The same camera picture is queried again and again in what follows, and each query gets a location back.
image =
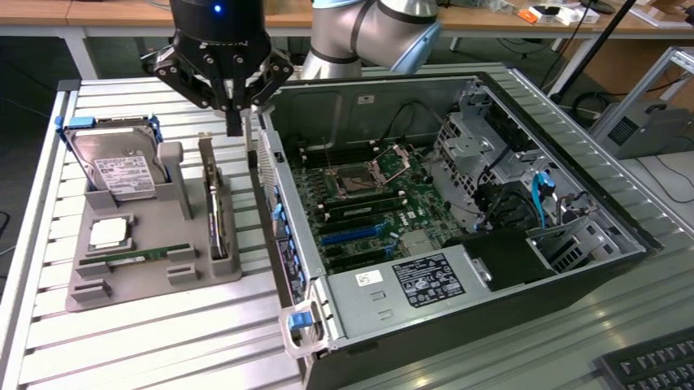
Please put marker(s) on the grey metal disk bay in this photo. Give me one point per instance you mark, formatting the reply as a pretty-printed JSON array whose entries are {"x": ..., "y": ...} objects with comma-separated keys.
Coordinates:
[{"x": 574, "y": 243}]

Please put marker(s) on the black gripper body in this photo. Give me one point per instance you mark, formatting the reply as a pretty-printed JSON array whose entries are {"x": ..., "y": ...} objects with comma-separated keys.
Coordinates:
[{"x": 222, "y": 28}]

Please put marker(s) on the hard disk in blue carrier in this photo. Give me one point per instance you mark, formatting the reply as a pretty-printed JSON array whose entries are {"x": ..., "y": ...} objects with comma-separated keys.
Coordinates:
[{"x": 119, "y": 162}]

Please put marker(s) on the grey computer tower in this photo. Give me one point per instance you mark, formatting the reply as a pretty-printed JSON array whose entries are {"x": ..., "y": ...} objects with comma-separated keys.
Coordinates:
[{"x": 650, "y": 130}]

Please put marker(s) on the grey power supply unit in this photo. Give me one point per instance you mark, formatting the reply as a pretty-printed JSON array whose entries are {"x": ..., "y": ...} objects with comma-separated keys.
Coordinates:
[{"x": 358, "y": 308}]

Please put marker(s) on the wooden top desk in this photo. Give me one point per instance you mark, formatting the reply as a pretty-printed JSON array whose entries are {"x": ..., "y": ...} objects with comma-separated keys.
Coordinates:
[
  {"x": 487, "y": 18},
  {"x": 81, "y": 14}
]

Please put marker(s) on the grey plastic parts rack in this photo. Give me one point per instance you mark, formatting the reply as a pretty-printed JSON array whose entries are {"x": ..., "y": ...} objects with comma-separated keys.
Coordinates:
[{"x": 157, "y": 227}]

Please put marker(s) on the black installed RAM stick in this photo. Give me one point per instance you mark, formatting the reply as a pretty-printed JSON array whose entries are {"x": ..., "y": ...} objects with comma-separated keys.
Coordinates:
[{"x": 358, "y": 211}]

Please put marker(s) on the green RAM stick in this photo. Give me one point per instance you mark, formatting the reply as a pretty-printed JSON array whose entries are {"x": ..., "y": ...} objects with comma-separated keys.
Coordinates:
[{"x": 140, "y": 256}]

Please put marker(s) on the black keyboard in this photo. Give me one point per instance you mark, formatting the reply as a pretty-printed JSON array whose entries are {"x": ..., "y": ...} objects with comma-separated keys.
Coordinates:
[{"x": 655, "y": 365}]

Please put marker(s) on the metal socket cover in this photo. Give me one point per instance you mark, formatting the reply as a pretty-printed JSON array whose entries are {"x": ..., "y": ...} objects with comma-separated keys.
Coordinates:
[{"x": 392, "y": 162}]

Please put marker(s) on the grey metal drive cage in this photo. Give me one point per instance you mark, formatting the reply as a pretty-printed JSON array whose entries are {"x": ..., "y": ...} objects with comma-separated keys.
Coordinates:
[{"x": 460, "y": 142}]

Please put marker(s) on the silver chipset heat sink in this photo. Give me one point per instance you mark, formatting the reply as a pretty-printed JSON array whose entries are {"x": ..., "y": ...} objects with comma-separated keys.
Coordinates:
[{"x": 420, "y": 243}]

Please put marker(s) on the small white box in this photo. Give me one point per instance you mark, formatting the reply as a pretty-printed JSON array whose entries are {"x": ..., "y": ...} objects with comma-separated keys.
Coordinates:
[{"x": 577, "y": 17}]

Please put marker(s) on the black expansion slot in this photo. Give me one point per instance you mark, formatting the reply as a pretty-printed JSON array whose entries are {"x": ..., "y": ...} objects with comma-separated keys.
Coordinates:
[
  {"x": 360, "y": 266},
  {"x": 347, "y": 227},
  {"x": 358, "y": 256}
]

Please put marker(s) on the graphics card with metal bracket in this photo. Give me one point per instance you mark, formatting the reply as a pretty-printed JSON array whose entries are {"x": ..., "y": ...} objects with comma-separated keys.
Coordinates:
[{"x": 216, "y": 227}]

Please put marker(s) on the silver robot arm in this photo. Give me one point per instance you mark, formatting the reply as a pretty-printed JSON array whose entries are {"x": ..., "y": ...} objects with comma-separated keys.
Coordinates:
[{"x": 347, "y": 32}]

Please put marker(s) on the black tripod pole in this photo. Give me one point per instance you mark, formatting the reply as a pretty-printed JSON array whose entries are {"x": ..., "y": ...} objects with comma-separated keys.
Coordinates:
[{"x": 597, "y": 44}]

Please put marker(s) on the CPU socket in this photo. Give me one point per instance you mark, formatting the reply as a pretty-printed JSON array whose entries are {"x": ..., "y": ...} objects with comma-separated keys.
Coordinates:
[{"x": 355, "y": 183}]

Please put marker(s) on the open black PC case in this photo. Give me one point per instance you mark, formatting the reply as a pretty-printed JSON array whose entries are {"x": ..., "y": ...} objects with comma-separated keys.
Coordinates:
[{"x": 460, "y": 325}]

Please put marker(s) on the silver CPU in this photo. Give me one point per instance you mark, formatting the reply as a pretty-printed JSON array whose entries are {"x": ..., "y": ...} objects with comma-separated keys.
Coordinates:
[{"x": 108, "y": 233}]

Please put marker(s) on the aluminium profile frame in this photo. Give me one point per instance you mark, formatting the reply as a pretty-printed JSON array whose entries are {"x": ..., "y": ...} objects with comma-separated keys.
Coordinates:
[{"x": 645, "y": 81}]

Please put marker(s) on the green motherboard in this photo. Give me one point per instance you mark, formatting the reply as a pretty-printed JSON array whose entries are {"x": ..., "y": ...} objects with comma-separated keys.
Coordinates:
[{"x": 418, "y": 191}]

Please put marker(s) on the small orange box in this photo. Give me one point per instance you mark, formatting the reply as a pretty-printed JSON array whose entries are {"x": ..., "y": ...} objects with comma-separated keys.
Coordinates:
[{"x": 527, "y": 15}]

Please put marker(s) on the thin metal locking lever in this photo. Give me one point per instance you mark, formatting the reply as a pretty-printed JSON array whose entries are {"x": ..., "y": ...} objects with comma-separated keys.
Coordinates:
[{"x": 327, "y": 154}]

